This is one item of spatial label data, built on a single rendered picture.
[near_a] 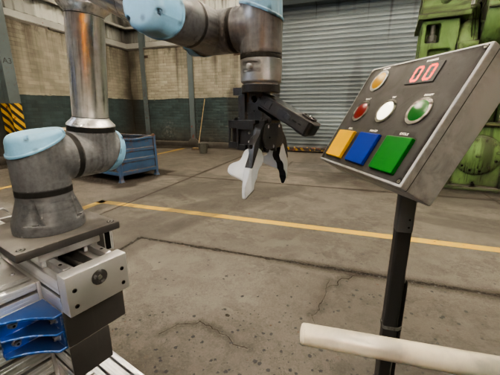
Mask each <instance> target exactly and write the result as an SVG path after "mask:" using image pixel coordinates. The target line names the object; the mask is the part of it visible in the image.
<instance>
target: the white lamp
mask: <svg viewBox="0 0 500 375"><path fill-rule="evenodd" d="M393 106H394V104H393V102H387V103H386V104H385V105H383V106H382V107H381V108H380V110H379V111H378V113H377V119H379V120H380V119H383V118H385V117H386V116H387V115H388V114H389V113H390V112H391V110H392V109H393Z"/></svg>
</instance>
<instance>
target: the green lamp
mask: <svg viewBox="0 0 500 375"><path fill-rule="evenodd" d="M428 108H429V102H428V101H427V100H422V101H420V102H418V103H416V104H415V105H413V106H412V108H411V109H410V110H409V112H408V119H409V120H410V121H415V120H417V119H418V118H420V117H421V116H422V115H423V114H424V113H425V112H426V111H427V109H428Z"/></svg>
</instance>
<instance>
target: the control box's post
mask: <svg viewBox="0 0 500 375"><path fill-rule="evenodd" d="M416 207H417V202H416V201H414V200H412V199H409V198H407V197H404V196H401V195H399V194H397V204H396V211H395V216H394V231H393V237H392V243H391V253H390V259H389V265H388V276H387V281H386V288H385V297H384V304H383V309H382V323H383V325H385V326H388V327H397V325H398V321H399V315H400V306H401V300H402V296H403V287H404V281H405V276H406V267H407V262H408V253H409V247H410V242H411V233H412V232H413V227H414V218H415V212H416ZM396 334H397V331H393V330H385V329H383V328H382V325H381V326H380V332H379V335H380V336H387V337H391V338H396ZM391 365H392V362H387V361H383V360H379V359H376V364H375V370H374V375H390V374H391Z"/></svg>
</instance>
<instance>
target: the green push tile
mask: <svg viewBox="0 0 500 375"><path fill-rule="evenodd" d="M415 141H416V140H415V139H413V138H407V137H400V136H393V135H387V136H386V137H385V140H384V141H383V142H382V144H381V146H380V147H379V149H378V150H377V152H376V154H375V155H374V157H373V158H372V160H371V162H370V164H369V165H368V166H369V168H371V169H373V170H377V171H380V172H383V173H387V174H389V175H392V176H393V175H394V174H395V172H396V171H397V168H398V167H399V166H400V164H401V163H402V161H403V159H404V158H405V157H406V155H407V153H408V152H409V150H410V149H411V147H412V145H413V144H414V142H415Z"/></svg>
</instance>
